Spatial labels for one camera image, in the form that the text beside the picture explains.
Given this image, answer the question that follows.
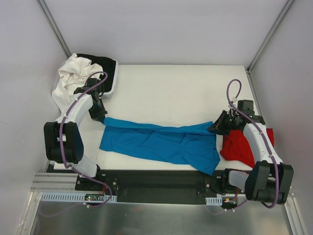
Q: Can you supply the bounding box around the white laundry basket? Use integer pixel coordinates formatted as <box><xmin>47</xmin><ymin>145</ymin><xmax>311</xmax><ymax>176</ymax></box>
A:
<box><xmin>52</xmin><ymin>57</ymin><xmax>120</xmax><ymax>97</ymax></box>

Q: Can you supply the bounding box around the red t-shirt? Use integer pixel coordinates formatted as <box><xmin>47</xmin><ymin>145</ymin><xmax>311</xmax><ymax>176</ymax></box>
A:
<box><xmin>219</xmin><ymin>127</ymin><xmax>274</xmax><ymax>168</ymax></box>

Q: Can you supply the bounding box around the blue t-shirt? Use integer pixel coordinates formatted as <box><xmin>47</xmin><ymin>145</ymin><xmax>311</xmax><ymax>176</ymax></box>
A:
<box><xmin>99</xmin><ymin>117</ymin><xmax>220</xmax><ymax>175</ymax></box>

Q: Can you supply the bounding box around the white t-shirt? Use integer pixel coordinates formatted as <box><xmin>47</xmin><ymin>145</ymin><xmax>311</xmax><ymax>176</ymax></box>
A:
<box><xmin>52</xmin><ymin>53</ymin><xmax>103</xmax><ymax>114</ymax></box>

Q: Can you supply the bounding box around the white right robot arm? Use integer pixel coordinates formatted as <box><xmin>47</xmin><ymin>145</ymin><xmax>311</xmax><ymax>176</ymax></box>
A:
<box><xmin>208</xmin><ymin>100</ymin><xmax>294</xmax><ymax>208</ymax></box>

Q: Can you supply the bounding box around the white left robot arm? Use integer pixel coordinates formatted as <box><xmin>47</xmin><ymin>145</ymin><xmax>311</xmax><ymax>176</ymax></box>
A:
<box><xmin>44</xmin><ymin>78</ymin><xmax>107</xmax><ymax>190</ymax></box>

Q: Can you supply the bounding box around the black t-shirt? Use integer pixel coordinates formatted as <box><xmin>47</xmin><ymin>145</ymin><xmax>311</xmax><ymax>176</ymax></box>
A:
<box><xmin>77</xmin><ymin>53</ymin><xmax>118</xmax><ymax>96</ymax></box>

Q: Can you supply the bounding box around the white slotted cable duct right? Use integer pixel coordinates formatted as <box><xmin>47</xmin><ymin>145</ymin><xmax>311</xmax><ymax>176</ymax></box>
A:
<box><xmin>205</xmin><ymin>196</ymin><xmax>223</xmax><ymax>206</ymax></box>

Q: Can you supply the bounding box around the white slotted cable duct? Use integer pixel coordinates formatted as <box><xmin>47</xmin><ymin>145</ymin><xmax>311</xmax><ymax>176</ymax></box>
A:
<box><xmin>205</xmin><ymin>196</ymin><xmax>223</xmax><ymax>206</ymax></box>
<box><xmin>41</xmin><ymin>192</ymin><xmax>117</xmax><ymax>203</ymax></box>

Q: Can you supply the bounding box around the black robot base mount plate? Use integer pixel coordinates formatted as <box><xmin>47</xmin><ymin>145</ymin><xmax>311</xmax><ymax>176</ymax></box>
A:
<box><xmin>75</xmin><ymin>170</ymin><xmax>244</xmax><ymax>205</ymax></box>

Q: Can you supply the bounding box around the aluminium table edge rail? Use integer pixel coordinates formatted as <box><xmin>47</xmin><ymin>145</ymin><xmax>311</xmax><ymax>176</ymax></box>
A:
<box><xmin>30</xmin><ymin>171</ymin><xmax>294</xmax><ymax>198</ymax></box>

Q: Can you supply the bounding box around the white slotted cable duct left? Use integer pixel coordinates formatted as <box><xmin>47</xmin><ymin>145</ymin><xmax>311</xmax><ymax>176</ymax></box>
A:
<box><xmin>41</xmin><ymin>192</ymin><xmax>117</xmax><ymax>203</ymax></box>

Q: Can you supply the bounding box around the aluminium frame post left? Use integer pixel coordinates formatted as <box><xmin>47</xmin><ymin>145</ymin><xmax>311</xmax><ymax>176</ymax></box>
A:
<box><xmin>36</xmin><ymin>0</ymin><xmax>71</xmax><ymax>58</ymax></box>

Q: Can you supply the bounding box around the aluminium frame post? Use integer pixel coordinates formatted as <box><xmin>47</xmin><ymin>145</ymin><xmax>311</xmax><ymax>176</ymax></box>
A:
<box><xmin>246</xmin><ymin>0</ymin><xmax>296</xmax><ymax>74</ymax></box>
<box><xmin>36</xmin><ymin>0</ymin><xmax>71</xmax><ymax>58</ymax></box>

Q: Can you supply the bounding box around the aluminium frame post right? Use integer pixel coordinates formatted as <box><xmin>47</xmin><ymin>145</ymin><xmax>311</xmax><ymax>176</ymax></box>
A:
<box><xmin>246</xmin><ymin>0</ymin><xmax>296</xmax><ymax>74</ymax></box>

